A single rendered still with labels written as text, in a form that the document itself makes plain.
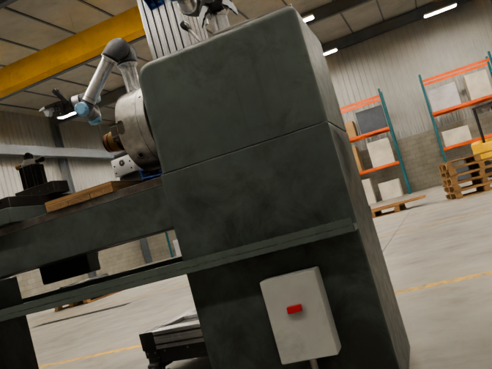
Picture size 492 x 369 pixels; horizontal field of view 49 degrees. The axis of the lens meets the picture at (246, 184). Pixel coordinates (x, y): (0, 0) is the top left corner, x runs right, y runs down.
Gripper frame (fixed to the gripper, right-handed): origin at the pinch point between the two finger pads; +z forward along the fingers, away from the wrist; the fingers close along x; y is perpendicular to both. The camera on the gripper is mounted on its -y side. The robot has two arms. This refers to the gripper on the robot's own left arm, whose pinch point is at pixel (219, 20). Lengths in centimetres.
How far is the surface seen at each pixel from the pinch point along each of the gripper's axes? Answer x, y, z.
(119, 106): 43, -9, 27
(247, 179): 4, -13, 71
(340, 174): -25, -15, 80
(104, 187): 57, -4, 54
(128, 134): 42, -8, 39
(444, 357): -40, 30, 140
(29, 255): 97, 8, 66
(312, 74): -26, -23, 49
